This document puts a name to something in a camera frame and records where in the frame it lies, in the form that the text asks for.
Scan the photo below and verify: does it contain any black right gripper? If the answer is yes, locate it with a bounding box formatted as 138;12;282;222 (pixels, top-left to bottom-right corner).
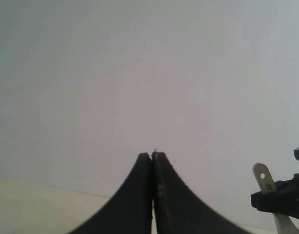
250;173;299;219

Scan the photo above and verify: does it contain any white wide paint brush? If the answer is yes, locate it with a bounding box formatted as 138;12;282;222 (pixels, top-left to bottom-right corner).
253;163;299;234

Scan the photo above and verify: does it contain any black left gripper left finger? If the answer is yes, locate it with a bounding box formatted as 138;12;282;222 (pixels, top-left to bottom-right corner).
72;153;153;234

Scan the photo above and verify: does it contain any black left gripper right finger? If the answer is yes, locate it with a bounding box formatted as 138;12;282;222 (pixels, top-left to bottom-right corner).
152;152;244;234

